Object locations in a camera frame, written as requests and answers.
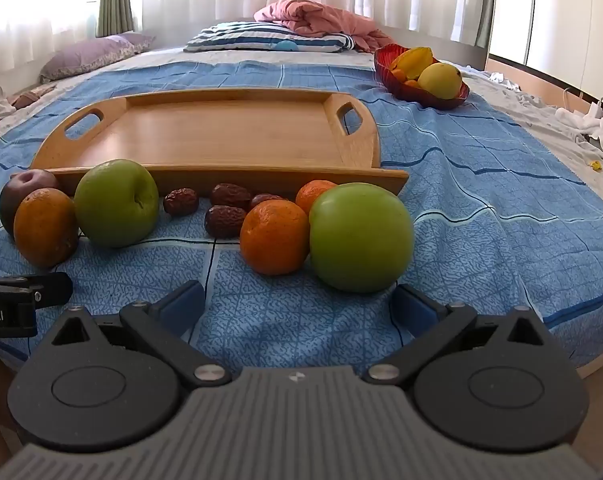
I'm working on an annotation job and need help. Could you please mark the white wardrobe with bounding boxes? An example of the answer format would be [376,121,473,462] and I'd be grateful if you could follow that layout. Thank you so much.
[487,0,603,98]

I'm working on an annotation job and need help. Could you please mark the dark red apple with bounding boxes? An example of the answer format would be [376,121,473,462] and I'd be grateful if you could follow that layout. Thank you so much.
[0,169,60,238]

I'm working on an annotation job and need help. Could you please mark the pink quilt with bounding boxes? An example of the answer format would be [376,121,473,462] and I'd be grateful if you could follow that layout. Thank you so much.
[254,0,397,53]

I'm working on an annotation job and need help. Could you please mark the white clothes pile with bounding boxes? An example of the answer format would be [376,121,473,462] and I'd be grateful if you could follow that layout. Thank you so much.
[554,105,603,167]

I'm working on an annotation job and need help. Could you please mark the blue striped pillow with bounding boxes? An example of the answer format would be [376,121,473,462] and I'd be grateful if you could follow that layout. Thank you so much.
[184,21,356,54]

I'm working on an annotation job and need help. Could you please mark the bed with grey sheet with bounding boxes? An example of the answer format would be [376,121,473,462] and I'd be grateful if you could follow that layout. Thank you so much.
[0,40,603,201]

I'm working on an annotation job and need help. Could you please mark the wooden serving tray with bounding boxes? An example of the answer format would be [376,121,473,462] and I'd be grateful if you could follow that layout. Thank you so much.
[30,88,410,197]

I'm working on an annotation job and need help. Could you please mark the white crumpled cloth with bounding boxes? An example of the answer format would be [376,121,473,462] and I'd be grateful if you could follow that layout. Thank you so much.
[481,71,525,92]

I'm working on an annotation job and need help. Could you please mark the red glass bowl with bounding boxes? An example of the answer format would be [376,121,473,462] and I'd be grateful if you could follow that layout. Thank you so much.
[373,44,471,110]

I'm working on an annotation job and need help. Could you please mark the green apple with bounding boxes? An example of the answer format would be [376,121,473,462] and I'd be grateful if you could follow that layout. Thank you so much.
[74,159,160,249]
[308,183,415,294]

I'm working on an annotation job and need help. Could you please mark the pink clothing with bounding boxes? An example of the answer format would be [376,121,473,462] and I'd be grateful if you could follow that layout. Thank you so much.
[9,85,57,110]

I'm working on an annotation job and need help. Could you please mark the purple pillow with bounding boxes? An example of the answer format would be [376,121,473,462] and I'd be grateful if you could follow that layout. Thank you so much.
[38,33,156,84]

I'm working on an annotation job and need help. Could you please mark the blue checkered sheet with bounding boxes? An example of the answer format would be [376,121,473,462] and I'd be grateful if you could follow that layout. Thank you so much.
[0,60,603,376]

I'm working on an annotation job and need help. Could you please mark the yellow starfruit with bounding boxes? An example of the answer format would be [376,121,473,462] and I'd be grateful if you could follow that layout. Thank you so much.
[390,46,439,81]

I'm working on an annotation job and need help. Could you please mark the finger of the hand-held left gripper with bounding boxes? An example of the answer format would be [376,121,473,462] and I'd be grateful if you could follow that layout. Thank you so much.
[29,272,74,309]

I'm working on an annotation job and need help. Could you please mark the red date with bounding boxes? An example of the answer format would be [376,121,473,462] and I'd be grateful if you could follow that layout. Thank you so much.
[250,193,287,211]
[211,183,253,211]
[204,205,247,239]
[162,188,200,217]

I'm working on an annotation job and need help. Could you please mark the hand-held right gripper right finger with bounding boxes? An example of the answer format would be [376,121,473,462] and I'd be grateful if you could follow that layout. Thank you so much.
[362,284,552,388]

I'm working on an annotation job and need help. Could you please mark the orange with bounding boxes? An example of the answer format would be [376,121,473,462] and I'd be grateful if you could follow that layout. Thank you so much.
[14,188,80,269]
[295,179,338,216]
[240,199,310,276]

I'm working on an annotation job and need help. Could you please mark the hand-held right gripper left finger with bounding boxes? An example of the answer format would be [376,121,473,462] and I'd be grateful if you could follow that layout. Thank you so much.
[52,280,233,390]

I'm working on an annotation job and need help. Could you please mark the yellow pear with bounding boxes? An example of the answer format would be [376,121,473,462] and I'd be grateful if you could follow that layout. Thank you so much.
[417,61,463,100]

